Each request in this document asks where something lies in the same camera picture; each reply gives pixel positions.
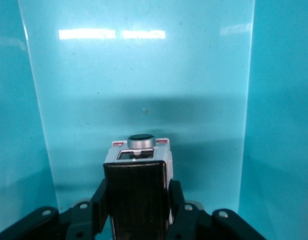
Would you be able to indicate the white jeep toy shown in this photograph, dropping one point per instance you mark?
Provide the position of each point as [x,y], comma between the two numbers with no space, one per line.
[134,195]

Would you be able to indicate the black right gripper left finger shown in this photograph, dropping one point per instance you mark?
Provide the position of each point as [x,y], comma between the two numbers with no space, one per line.
[96,210]

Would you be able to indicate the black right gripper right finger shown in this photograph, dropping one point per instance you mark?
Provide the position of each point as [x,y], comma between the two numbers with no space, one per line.
[181,215]

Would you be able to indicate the teal plastic bin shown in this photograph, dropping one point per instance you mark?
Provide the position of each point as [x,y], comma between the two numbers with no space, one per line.
[144,75]

